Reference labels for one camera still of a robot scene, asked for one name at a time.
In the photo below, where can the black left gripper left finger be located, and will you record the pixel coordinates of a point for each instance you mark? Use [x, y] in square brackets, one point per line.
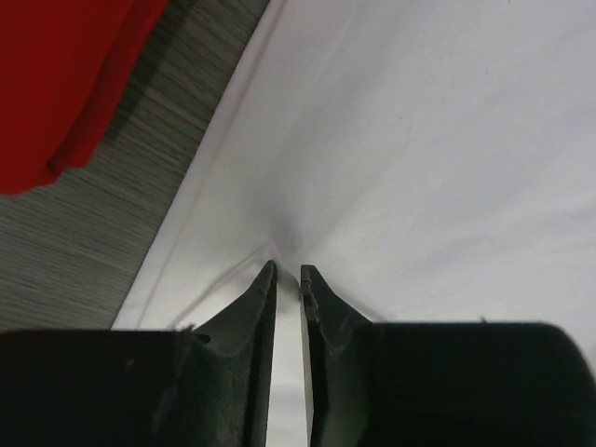
[197, 386]

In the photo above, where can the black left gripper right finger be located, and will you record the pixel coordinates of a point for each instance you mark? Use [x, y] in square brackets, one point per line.
[441, 384]

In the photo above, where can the white printed t shirt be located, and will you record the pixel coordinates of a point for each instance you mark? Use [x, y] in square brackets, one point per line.
[434, 160]

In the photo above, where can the folded red t shirt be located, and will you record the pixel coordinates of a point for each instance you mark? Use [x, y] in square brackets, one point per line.
[64, 66]

